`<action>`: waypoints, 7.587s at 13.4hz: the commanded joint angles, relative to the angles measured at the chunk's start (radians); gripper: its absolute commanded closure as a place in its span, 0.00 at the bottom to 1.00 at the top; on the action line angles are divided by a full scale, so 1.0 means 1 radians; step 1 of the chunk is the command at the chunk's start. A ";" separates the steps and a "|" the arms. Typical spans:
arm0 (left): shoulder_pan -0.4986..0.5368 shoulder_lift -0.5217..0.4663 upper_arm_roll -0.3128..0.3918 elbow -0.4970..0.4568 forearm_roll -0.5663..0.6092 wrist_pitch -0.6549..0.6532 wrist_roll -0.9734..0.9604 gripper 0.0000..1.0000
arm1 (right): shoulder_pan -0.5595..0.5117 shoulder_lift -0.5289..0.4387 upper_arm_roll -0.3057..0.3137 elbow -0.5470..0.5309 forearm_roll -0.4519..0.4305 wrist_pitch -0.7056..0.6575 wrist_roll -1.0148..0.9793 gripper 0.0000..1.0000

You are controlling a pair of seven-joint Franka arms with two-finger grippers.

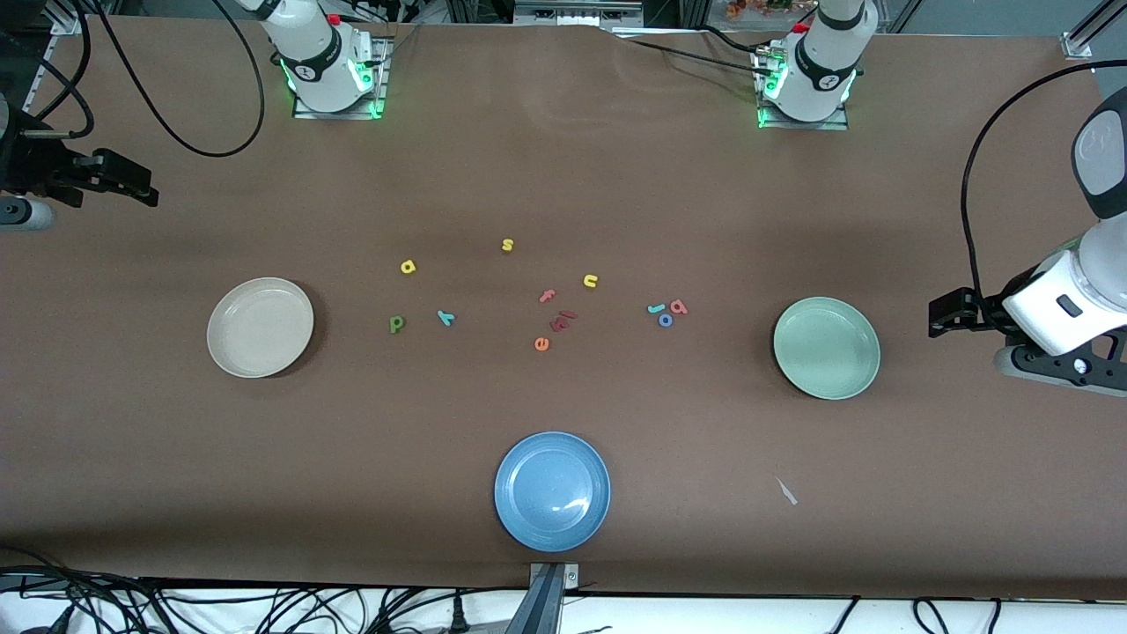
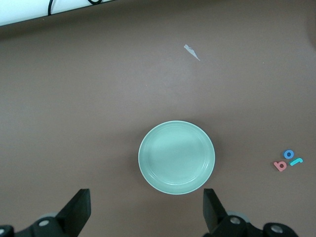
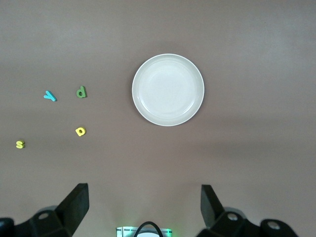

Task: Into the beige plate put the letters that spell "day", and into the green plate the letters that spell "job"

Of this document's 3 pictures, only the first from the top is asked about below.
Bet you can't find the long black left arm cable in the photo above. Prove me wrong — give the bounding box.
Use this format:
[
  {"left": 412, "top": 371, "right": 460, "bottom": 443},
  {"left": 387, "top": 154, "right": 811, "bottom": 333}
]
[{"left": 960, "top": 58, "right": 1127, "bottom": 305}]

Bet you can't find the long black arm cable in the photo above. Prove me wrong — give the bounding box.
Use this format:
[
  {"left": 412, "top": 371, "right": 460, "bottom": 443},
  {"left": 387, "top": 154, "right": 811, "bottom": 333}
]
[
  {"left": 960, "top": 58, "right": 1127, "bottom": 305},
  {"left": 88, "top": 0, "right": 267, "bottom": 159}
]

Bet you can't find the green plate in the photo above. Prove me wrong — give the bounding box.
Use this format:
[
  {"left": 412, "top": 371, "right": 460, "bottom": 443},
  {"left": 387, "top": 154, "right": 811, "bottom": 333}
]
[{"left": 773, "top": 297, "right": 881, "bottom": 402}]

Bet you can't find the metal front camera mount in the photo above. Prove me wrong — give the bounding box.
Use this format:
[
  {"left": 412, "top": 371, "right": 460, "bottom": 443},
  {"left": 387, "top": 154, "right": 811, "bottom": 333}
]
[{"left": 504, "top": 562, "right": 582, "bottom": 634}]

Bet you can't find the aluminium frame profile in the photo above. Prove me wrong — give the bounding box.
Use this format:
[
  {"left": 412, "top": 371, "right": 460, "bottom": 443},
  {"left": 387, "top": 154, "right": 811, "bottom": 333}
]
[
  {"left": 22, "top": 0, "right": 89, "bottom": 111},
  {"left": 1061, "top": 0, "right": 1127, "bottom": 61}
]

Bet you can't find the beige plate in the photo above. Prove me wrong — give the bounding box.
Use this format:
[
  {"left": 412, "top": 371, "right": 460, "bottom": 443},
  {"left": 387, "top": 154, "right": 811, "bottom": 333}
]
[{"left": 206, "top": 277, "right": 315, "bottom": 380}]

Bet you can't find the long black right arm cable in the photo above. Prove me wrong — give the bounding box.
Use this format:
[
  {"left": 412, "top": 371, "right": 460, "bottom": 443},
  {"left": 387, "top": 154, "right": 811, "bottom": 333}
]
[{"left": 88, "top": 0, "right": 267, "bottom": 159}]

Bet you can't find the blue plate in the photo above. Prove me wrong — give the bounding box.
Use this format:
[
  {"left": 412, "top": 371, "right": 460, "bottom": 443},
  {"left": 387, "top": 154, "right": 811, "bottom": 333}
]
[{"left": 494, "top": 431, "right": 611, "bottom": 554}]

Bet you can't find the tangled black cable bundle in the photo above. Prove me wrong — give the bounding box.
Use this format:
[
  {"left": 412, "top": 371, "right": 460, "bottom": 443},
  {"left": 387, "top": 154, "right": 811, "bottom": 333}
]
[{"left": 0, "top": 546, "right": 498, "bottom": 634}]

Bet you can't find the grey power strip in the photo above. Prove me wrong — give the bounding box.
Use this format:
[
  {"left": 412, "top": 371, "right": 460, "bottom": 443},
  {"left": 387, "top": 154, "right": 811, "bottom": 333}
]
[{"left": 513, "top": 0, "right": 645, "bottom": 28}]

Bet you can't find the black cable on table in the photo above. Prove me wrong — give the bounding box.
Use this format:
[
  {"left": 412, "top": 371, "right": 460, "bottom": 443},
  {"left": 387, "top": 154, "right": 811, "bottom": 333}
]
[{"left": 616, "top": 25, "right": 777, "bottom": 78}]

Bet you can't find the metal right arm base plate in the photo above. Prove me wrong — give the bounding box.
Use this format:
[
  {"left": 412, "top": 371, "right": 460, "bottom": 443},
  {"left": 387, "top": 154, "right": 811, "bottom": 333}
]
[{"left": 291, "top": 37, "right": 389, "bottom": 121}]

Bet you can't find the short black right arm cable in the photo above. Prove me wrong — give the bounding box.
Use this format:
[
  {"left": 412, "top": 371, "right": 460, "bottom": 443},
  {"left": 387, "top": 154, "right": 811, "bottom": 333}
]
[{"left": 26, "top": 0, "right": 96, "bottom": 139}]

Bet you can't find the looped black cable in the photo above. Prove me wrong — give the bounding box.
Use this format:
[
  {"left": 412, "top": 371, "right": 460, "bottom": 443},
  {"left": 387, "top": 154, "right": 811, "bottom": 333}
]
[{"left": 911, "top": 597, "right": 1005, "bottom": 634}]

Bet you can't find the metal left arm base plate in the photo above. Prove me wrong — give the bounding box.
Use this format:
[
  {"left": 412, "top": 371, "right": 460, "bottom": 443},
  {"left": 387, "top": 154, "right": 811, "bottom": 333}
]
[{"left": 755, "top": 46, "right": 851, "bottom": 132}]

